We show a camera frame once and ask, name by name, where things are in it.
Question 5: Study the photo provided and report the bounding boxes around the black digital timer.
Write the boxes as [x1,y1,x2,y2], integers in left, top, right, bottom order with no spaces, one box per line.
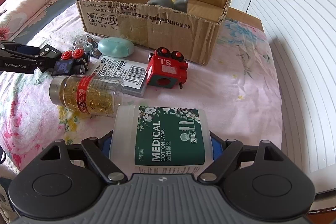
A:
[37,44,62,73]

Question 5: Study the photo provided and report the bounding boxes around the medical cotton swab container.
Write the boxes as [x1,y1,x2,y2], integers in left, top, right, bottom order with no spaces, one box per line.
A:
[109,106,214,177]

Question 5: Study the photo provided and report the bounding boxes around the bottle of golden capsules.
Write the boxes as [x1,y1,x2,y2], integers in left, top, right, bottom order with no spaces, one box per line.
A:
[49,75,125,117]

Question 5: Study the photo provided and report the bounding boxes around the black robot toy red buttons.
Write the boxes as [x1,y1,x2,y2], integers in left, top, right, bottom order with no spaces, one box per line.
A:
[51,49,90,77]

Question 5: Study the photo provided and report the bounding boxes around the correction tape dispenser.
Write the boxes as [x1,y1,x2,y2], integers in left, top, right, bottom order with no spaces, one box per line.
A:
[72,34,101,59]

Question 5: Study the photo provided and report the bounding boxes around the pink floral table cloth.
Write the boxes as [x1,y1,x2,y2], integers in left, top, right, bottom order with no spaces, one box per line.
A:
[1,19,282,178]

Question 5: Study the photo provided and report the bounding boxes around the white barcode blister pack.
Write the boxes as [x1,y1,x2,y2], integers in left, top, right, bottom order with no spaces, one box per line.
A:
[89,56,147,97]

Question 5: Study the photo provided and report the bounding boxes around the red toy train sharpener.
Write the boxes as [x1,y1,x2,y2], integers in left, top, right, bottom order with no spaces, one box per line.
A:
[146,47,189,89]

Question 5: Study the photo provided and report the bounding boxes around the mint green oval case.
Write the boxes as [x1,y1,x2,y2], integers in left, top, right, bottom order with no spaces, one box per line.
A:
[98,37,135,58]

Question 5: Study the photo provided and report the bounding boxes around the cardboard box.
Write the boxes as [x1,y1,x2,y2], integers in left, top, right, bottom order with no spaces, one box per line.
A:
[76,0,231,65]

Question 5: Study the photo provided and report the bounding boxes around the grey elephant toy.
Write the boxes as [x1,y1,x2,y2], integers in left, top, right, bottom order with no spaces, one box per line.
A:
[147,0,188,13]

